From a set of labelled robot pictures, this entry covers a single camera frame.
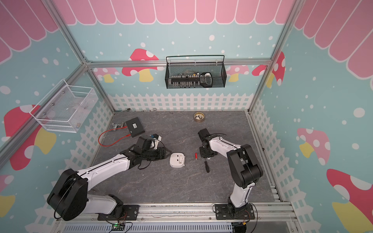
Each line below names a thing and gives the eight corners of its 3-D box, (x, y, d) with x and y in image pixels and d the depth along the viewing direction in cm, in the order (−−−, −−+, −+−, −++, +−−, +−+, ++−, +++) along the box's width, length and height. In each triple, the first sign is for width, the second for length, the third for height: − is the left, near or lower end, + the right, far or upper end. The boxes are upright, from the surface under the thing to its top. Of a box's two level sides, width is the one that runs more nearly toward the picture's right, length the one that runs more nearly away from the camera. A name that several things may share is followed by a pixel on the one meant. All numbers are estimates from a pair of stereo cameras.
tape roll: (194, 122, 116) (194, 120, 114) (193, 114, 122) (194, 112, 120) (204, 122, 116) (205, 120, 114) (204, 114, 122) (204, 112, 120)
